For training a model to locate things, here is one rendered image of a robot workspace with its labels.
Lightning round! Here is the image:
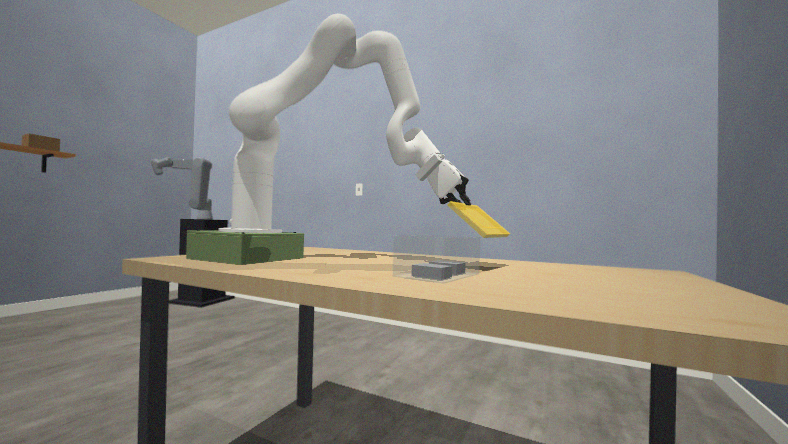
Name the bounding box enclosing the yellow rectangular lid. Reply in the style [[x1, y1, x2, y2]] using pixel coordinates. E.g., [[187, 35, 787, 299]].
[[447, 201, 510, 238]]

